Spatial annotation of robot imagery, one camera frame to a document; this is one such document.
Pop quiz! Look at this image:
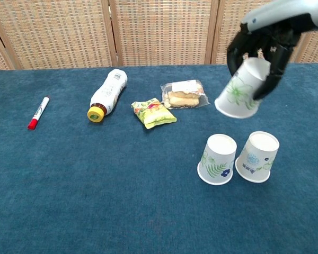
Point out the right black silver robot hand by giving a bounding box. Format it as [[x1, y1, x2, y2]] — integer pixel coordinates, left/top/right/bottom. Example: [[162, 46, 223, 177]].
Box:
[[226, 0, 318, 102]]

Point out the white floral paper cup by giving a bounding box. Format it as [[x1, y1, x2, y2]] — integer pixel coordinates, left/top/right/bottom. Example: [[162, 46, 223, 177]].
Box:
[[214, 57, 271, 119], [235, 131, 280, 184], [197, 133, 238, 186]]

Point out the clear wrapped sandwich pack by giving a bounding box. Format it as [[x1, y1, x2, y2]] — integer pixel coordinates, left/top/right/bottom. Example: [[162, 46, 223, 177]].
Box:
[[160, 79, 211, 110]]

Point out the green yellow snack bag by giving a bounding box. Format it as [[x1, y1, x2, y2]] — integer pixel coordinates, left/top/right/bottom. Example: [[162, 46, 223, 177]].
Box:
[[130, 97, 178, 130]]

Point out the white bottle yellow cap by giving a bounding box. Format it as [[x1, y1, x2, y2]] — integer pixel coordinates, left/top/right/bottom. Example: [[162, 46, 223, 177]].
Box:
[[87, 68, 128, 123]]

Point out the blue carpet table mat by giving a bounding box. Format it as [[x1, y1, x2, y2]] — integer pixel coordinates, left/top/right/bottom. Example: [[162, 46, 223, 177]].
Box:
[[0, 62, 318, 254]]

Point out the red white marker pen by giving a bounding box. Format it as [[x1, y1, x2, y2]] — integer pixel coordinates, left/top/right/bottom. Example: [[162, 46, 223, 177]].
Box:
[[27, 96, 50, 131]]

